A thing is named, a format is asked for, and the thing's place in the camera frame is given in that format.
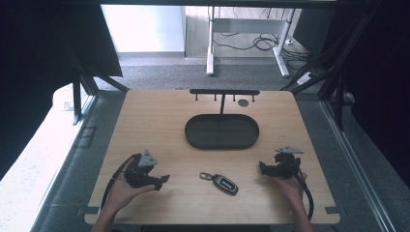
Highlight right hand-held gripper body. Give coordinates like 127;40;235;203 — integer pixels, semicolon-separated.
272;145;305;180

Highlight white power strip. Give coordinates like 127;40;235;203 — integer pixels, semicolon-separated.
296;71;315;87

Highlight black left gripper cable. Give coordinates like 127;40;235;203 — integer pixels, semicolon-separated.
100;153;143;211

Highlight black key rack with tray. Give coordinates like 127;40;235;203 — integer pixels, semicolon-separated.
184;88;261;151

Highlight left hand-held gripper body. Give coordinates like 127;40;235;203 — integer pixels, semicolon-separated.
124;149;162;189

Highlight black metal stand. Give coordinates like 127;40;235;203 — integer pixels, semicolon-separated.
279;0;383;131
68;52;131;126

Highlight dark curtain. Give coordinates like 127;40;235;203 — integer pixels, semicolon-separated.
322;0;410;189
0;0;124;182

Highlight white desk frame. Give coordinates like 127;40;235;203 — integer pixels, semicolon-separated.
206;6;297;78

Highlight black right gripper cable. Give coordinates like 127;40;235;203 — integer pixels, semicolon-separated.
293;166;315;222

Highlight dark floor socket box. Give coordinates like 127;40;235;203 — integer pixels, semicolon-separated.
76;126;98;150

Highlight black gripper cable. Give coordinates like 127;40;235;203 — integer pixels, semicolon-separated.
100;153;143;211
293;166;315;222

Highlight person's right hand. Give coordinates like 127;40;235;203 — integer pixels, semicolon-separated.
274;171;308;211

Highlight black car key fob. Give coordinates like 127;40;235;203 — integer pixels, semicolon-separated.
198;171;240;196

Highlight person's left hand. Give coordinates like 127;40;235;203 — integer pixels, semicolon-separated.
105;160;156;211

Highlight black floor cables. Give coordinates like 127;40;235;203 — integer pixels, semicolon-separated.
212;30;312;71

